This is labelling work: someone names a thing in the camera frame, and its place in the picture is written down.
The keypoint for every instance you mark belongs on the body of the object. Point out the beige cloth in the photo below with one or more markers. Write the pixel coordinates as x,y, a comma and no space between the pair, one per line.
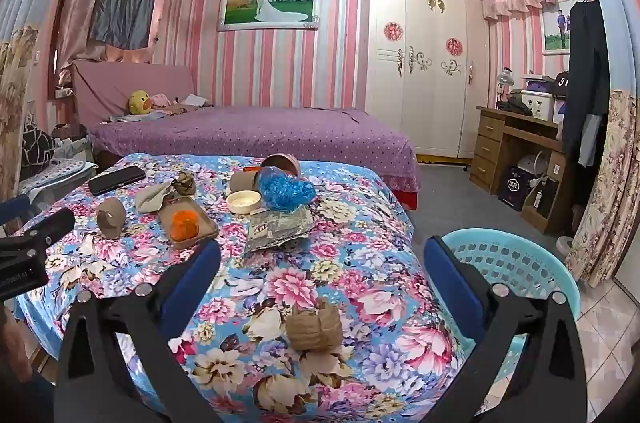
152,199

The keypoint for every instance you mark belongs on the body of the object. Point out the brown paper ball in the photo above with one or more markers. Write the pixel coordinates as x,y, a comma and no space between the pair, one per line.
315,325

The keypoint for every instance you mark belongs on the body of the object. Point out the purple dotted bed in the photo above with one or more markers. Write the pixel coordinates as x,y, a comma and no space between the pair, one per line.
260,130

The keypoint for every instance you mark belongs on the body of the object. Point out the small framed wall photo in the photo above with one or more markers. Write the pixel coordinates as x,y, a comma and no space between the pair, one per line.
555,33

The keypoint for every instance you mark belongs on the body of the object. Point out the wooden desk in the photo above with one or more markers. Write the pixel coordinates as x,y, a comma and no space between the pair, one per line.
492,143

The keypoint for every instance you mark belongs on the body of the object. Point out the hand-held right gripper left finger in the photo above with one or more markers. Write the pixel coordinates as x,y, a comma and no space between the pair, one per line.
192,273

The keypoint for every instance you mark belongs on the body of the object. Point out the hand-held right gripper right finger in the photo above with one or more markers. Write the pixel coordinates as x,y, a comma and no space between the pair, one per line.
452,273

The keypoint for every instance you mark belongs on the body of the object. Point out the red round paper decoration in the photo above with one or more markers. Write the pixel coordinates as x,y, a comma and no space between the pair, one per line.
454,46
393,31

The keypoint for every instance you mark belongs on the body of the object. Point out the dotted cushion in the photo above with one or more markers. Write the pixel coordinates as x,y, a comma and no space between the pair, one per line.
55,173

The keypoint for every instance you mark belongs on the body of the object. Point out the framed wedding picture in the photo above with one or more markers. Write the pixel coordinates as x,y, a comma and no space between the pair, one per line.
270,5

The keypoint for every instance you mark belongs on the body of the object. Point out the beige floral curtain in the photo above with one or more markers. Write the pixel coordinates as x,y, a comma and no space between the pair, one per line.
15,103
615,183

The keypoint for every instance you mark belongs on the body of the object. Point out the pink covered headboard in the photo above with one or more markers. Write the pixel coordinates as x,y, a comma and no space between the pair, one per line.
115,88

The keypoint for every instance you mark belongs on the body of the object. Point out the olive paper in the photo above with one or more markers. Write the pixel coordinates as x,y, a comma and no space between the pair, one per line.
184,184

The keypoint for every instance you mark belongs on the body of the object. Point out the tan paper cup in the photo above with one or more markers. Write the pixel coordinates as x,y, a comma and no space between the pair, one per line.
111,218
242,183

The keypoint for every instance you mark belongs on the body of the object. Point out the purple plastic container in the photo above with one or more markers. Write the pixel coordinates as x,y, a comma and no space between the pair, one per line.
540,85

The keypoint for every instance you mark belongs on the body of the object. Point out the pink mug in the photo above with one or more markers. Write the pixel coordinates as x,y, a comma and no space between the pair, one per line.
280,163

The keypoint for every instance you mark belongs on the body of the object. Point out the black cap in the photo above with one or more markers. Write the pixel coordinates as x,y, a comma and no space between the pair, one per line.
561,84

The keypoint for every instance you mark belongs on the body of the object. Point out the white shallow bowl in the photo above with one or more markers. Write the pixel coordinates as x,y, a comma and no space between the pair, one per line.
243,203

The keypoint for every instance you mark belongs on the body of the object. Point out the dark hanging jacket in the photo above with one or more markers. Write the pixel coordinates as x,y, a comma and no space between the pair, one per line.
585,78

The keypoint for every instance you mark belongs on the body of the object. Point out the pink plush toy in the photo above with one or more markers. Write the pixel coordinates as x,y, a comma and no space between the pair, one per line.
161,99

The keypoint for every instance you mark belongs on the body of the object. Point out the desk lamp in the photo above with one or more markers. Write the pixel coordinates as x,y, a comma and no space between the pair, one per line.
505,78

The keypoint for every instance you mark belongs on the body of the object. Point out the black gift bag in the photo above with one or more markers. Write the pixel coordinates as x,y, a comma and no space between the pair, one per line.
515,188

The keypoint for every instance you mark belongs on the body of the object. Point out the yellow duck plush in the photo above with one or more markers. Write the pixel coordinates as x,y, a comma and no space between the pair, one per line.
140,102

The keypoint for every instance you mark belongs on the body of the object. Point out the person's left hand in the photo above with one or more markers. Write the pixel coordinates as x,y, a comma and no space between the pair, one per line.
12,343

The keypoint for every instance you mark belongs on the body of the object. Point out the blue plastic bag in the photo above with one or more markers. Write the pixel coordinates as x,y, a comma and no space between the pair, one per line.
285,190

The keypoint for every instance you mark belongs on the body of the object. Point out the white storage box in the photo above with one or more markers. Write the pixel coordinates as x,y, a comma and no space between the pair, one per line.
537,105

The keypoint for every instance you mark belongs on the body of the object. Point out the white power strip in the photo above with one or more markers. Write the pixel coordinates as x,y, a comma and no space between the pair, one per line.
64,93

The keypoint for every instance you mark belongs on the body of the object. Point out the silver snack wrapper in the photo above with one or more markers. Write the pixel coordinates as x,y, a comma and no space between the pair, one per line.
280,230

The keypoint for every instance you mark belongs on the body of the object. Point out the black glasses case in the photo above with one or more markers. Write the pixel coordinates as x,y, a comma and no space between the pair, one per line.
116,180

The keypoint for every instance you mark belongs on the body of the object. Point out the black patterned bag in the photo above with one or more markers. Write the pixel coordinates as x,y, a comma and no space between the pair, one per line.
37,145

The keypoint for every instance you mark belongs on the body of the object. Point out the orange plastic cap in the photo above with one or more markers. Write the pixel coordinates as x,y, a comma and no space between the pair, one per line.
184,225

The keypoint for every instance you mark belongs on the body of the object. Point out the white wardrobe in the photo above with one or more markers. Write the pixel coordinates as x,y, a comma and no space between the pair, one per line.
425,103

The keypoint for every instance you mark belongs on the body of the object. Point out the light blue plastic basket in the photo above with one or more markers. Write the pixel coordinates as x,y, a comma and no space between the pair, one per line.
520,243

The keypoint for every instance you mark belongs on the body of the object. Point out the dark clothing pile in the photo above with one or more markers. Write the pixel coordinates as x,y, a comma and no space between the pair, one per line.
515,105

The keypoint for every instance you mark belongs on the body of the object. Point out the brown phone case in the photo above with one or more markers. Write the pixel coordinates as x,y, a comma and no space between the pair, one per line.
207,228

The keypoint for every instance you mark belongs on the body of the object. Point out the white small fan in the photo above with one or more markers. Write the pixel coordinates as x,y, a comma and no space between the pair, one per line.
530,163

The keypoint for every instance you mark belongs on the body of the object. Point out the white round stand base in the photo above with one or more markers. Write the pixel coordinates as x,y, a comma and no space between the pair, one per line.
565,245

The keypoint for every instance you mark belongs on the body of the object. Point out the brown carton box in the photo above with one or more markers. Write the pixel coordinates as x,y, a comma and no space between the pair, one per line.
540,203

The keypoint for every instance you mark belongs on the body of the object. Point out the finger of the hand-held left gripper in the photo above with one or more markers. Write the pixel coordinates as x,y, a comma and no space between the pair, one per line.
15,210
50,225

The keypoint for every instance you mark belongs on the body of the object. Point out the blue floral blanket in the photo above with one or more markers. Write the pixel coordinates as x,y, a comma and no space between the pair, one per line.
350,263

